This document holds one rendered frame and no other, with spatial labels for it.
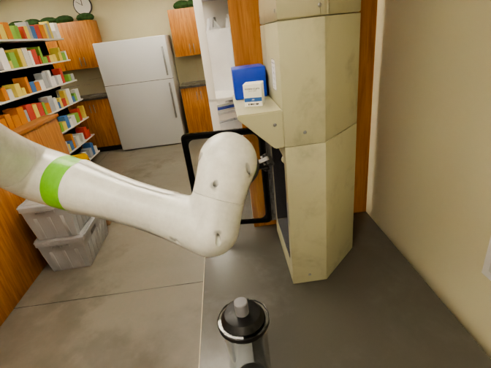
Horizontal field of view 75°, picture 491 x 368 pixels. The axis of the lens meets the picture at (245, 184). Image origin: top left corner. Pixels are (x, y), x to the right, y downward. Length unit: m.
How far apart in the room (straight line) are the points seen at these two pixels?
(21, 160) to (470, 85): 0.98
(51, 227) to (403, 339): 2.67
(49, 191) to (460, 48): 0.97
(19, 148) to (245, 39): 0.75
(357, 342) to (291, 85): 0.68
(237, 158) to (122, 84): 5.43
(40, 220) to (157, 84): 3.42
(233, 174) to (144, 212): 0.18
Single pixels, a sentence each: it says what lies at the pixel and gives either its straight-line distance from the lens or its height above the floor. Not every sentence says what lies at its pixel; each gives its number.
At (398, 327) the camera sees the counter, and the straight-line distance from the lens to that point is 1.03.
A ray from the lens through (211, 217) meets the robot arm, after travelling 0.56.
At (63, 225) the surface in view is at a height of 0.45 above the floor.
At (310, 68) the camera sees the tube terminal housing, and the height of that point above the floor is 1.60.
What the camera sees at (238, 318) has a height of 1.18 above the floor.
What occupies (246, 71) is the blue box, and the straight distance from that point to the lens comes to 1.02.
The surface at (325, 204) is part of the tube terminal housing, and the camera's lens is 0.96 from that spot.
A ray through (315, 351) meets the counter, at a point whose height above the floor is 0.94.
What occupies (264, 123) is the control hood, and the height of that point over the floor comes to 1.48.
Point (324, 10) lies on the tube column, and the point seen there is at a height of 1.72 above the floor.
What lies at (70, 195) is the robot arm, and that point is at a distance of 0.72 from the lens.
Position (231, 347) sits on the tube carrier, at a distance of 0.73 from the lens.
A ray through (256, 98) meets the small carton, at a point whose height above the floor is 1.53.
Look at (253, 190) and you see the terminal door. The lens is 1.25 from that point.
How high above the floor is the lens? 1.70
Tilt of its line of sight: 25 degrees down
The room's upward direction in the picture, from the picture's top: 7 degrees counter-clockwise
